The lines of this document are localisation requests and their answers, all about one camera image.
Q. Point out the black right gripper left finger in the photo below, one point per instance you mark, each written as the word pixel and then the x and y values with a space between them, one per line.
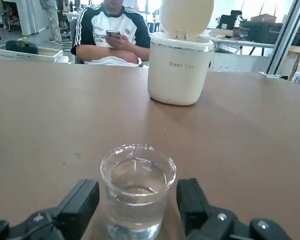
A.
pixel 72 210

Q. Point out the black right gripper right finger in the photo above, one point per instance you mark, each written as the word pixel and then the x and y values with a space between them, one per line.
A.
pixel 197 210

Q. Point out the clear glass measuring cup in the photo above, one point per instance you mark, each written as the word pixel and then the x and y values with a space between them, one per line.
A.
pixel 137 200

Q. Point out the smartphone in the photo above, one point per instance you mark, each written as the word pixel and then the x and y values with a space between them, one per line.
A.
pixel 113 33

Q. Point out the cream trash can with lid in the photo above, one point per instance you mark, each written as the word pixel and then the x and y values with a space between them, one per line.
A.
pixel 175 75

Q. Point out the white shallow box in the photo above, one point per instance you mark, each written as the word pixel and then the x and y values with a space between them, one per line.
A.
pixel 47 53

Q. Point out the black round device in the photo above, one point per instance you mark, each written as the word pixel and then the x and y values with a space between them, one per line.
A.
pixel 20 47

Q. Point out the dark storage crate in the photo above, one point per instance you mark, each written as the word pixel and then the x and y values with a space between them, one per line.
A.
pixel 260 32

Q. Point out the person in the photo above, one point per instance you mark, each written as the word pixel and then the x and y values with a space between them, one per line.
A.
pixel 110 22
pixel 53 20

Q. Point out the aluminium frame rail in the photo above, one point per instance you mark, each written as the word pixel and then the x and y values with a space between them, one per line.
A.
pixel 285 37

